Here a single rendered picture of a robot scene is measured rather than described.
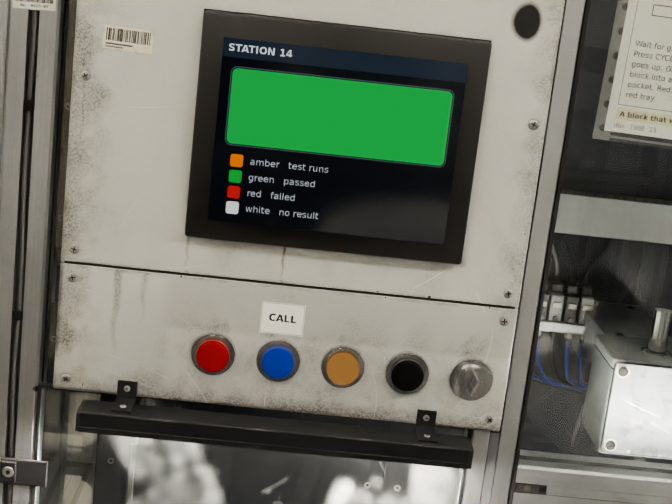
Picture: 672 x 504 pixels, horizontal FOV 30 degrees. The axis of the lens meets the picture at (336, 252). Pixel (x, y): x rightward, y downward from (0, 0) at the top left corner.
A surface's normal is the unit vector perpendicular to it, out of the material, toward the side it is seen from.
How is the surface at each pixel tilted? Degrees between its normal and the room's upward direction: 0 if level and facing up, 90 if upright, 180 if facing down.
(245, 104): 90
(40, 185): 90
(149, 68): 90
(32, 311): 90
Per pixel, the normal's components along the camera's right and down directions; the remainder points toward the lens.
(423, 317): 0.02, 0.24
